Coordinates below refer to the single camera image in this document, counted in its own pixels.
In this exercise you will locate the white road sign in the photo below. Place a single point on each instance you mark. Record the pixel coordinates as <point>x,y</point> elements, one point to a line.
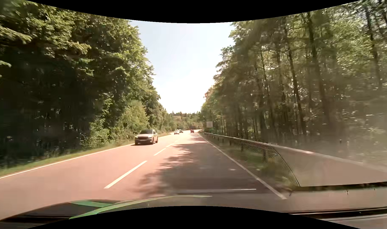
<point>209,124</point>

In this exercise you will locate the grey asphalt road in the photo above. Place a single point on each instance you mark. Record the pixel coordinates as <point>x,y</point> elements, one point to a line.
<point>187,165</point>

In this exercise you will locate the grey car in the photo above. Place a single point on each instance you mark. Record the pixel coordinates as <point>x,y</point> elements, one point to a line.
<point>146,137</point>

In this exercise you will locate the grass verge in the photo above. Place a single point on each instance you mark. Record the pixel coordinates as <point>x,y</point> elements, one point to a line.
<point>244,155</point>
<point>53,158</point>

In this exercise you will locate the road markings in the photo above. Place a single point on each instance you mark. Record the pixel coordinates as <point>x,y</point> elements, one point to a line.
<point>126,174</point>

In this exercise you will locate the wood of tall trees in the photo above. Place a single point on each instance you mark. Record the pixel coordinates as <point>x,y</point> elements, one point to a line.
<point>301,79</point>

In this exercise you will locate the car's own bonnet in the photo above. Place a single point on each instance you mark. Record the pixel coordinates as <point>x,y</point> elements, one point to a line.
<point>123,206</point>

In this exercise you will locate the wood of green trees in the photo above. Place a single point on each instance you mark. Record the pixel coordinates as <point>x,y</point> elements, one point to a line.
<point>60,82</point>

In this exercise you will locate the metal guard rail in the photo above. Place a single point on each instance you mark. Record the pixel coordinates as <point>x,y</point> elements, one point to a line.
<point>231,138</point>

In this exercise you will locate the road sign on post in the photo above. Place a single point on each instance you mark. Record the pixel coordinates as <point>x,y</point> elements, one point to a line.
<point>125,126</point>

